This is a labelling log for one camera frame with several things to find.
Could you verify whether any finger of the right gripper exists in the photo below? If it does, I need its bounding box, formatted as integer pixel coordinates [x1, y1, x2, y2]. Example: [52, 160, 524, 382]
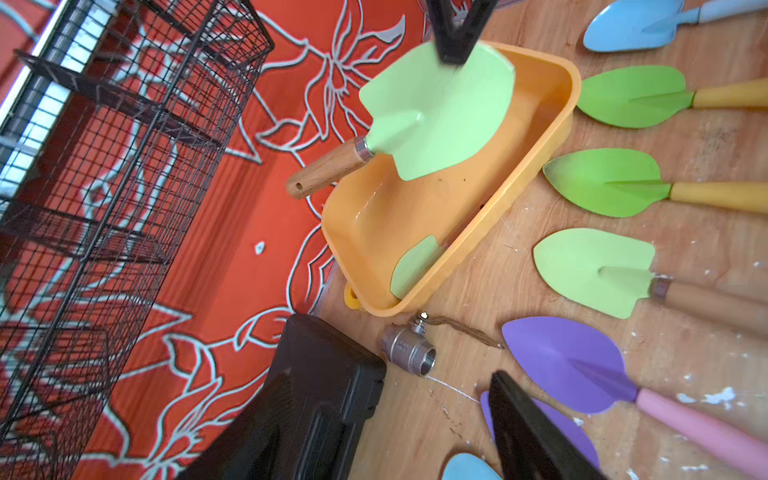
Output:
[426, 0, 498, 65]

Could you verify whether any yellow plastic storage box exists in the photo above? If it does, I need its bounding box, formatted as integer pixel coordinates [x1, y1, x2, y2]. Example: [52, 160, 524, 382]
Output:
[321, 43, 582, 317]

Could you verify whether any purple shovel pink handle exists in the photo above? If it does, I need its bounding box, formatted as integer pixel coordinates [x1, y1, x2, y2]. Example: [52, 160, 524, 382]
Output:
[480, 391, 600, 469]
[501, 316, 767, 479]

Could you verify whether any green shovel yellow handle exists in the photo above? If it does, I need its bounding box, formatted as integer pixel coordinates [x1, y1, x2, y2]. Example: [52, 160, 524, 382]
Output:
[542, 148, 767, 218]
[577, 65, 767, 129]

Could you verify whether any green shovel brown wooden handle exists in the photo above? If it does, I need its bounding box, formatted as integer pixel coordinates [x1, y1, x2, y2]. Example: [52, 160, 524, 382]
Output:
[286, 42, 516, 198]

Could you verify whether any light green shovel wooden handle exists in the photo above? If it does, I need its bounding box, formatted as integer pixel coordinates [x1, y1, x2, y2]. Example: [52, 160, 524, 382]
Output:
[533, 228, 767, 337]

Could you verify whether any black plastic tool case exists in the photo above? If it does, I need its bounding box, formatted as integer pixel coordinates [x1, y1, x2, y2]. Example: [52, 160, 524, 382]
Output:
[180, 314, 387, 479]

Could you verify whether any black wire wall basket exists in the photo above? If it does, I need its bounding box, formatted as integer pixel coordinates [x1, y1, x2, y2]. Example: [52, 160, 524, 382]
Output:
[1, 1, 274, 479]

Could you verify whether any yellow tape roll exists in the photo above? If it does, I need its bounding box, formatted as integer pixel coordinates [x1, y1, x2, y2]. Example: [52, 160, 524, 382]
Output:
[343, 283, 362, 310]

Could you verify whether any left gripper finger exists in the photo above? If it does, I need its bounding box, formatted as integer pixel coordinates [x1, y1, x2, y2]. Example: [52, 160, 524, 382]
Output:
[488, 370, 604, 479]

